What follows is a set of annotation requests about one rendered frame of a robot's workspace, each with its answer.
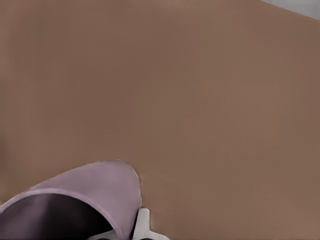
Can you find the purple cup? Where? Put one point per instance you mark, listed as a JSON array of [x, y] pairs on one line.
[[100, 185]]

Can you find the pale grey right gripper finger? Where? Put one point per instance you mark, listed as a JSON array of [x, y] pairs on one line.
[[143, 222]]

